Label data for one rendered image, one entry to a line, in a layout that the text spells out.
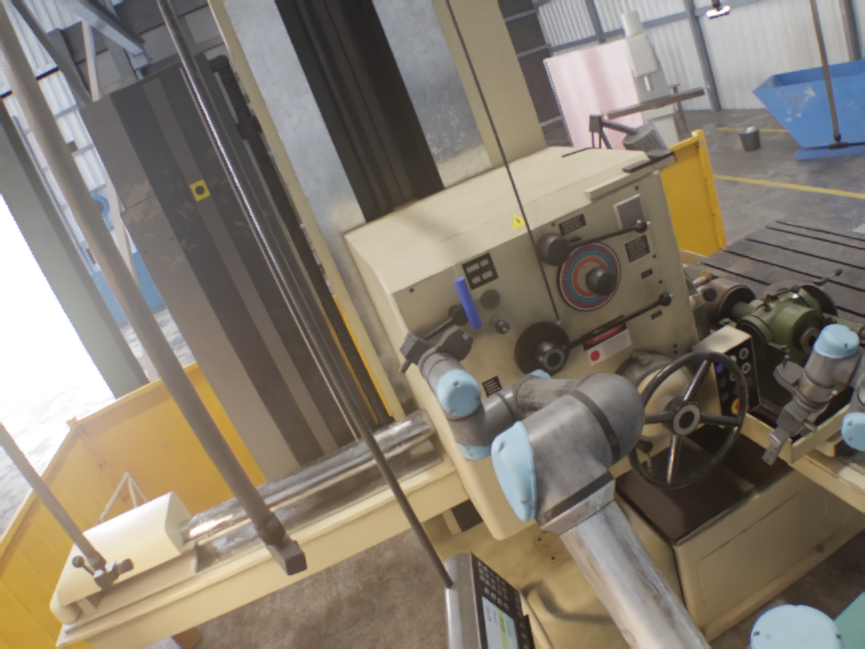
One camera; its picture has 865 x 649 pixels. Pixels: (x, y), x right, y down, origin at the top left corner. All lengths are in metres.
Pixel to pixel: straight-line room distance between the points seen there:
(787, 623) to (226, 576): 1.56
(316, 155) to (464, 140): 0.49
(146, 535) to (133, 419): 2.27
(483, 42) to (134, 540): 1.91
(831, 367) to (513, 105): 1.35
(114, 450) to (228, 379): 2.30
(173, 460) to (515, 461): 3.65
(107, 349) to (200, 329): 4.05
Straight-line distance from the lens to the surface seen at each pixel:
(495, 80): 2.10
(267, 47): 1.97
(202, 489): 4.37
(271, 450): 2.22
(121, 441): 4.27
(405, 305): 1.37
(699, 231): 4.89
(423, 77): 2.02
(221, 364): 2.09
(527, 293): 1.46
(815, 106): 7.80
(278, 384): 2.11
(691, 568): 2.36
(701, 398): 1.86
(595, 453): 0.78
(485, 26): 2.11
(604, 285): 1.44
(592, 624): 2.25
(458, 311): 1.36
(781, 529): 2.60
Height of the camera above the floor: 2.25
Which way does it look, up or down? 21 degrees down
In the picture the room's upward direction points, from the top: 22 degrees counter-clockwise
